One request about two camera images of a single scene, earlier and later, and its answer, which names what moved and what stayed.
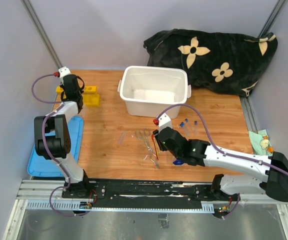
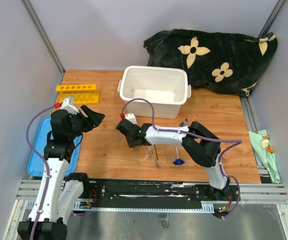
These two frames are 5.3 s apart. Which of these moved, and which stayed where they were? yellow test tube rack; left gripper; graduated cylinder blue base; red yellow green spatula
Moved: left gripper
Stayed: red yellow green spatula; graduated cylinder blue base; yellow test tube rack
